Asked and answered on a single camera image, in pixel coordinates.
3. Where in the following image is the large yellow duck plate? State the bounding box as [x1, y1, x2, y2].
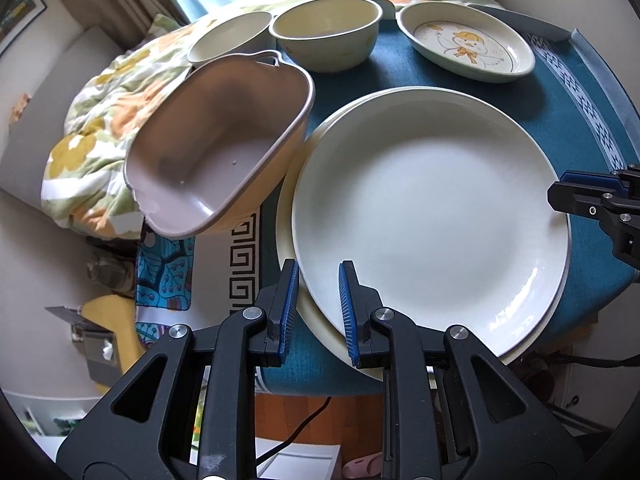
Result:
[274, 86, 572, 383]

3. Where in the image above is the cream round bowl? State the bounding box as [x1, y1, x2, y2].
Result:
[269, 0, 383, 74]

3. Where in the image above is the yellow bedside cabinet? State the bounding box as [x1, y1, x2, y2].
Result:
[44, 294, 147, 394]

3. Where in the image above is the white chick cartoon plate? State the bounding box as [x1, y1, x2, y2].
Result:
[396, 2, 536, 84]

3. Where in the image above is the framed landscape picture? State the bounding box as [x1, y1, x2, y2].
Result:
[0, 0, 47, 54]

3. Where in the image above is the plain white plate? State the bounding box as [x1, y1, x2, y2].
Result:
[292, 87, 570, 362]

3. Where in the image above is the grey bed headboard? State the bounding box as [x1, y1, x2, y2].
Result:
[1, 26, 122, 210]

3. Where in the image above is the pink square plastic bowl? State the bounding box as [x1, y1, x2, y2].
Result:
[124, 50, 316, 240]

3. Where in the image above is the green checked pillow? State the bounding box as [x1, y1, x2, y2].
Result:
[145, 13, 181, 40]

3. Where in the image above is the white round bowl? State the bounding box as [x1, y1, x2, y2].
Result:
[186, 11, 276, 67]

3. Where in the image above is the floral striped duvet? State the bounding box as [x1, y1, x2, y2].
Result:
[40, 0, 498, 240]

